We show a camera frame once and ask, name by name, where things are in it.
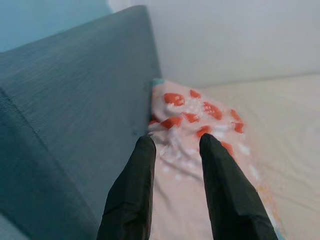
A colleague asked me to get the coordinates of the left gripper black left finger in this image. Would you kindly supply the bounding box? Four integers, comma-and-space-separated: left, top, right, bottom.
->
96, 136, 157, 240

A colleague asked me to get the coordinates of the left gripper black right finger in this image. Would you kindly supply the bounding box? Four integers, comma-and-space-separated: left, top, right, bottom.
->
198, 133, 280, 240

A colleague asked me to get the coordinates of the pink pillow with orange patches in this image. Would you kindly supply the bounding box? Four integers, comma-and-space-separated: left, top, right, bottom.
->
147, 78, 288, 240

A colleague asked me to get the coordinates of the teal upholstered headboard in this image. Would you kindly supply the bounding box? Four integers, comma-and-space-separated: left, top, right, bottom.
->
0, 4, 163, 240

